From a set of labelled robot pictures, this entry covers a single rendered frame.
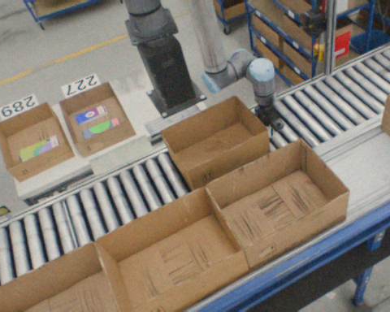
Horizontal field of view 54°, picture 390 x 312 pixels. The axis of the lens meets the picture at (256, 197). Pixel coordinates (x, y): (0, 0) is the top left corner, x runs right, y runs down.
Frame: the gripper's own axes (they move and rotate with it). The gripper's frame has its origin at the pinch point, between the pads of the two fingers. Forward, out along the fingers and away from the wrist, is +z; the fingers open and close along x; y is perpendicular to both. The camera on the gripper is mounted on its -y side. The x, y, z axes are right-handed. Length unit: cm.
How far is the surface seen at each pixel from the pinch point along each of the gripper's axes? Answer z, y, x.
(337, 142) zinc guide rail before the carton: -9.0, -26.8, -16.4
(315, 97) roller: 5.8, 16.4, -35.4
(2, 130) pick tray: 0, 86, 113
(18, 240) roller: 5, 15, 118
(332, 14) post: -28, 27, -51
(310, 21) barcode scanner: -26, 31, -42
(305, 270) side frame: 1, -63, 23
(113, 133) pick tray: -1, 46, 63
